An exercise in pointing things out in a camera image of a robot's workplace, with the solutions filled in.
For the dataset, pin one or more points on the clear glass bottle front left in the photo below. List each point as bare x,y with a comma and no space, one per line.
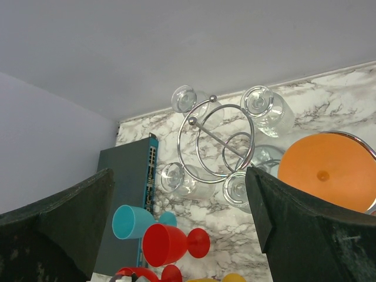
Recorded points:
174,179

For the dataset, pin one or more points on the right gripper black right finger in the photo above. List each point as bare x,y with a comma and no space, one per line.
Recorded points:
306,238

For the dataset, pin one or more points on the orange standing plastic wine glass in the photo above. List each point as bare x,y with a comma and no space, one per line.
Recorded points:
231,277

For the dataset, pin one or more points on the clear glass bottle back left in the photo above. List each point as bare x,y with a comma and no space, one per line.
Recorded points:
185,98

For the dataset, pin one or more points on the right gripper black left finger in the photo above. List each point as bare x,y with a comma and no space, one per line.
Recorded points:
57,238

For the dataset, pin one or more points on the blue plastic wine glass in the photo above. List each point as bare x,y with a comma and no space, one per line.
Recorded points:
131,222

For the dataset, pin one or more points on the clear glass bottle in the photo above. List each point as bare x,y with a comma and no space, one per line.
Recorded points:
174,179
269,112
185,98
235,193

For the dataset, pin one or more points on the chrome wine glass rack right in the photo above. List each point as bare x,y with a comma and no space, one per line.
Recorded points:
367,147

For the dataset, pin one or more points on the clear glass bottle back right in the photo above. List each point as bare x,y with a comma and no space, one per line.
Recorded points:
269,112

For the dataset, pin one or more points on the dark orange wine glass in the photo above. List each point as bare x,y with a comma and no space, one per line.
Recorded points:
331,167

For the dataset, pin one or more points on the chrome bottle rack centre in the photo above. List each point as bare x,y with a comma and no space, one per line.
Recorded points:
203,174

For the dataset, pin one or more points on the red plastic wine glass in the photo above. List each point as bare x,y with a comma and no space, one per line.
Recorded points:
169,274
163,244

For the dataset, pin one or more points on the clear glass bottle front right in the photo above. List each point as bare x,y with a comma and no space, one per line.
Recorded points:
235,193

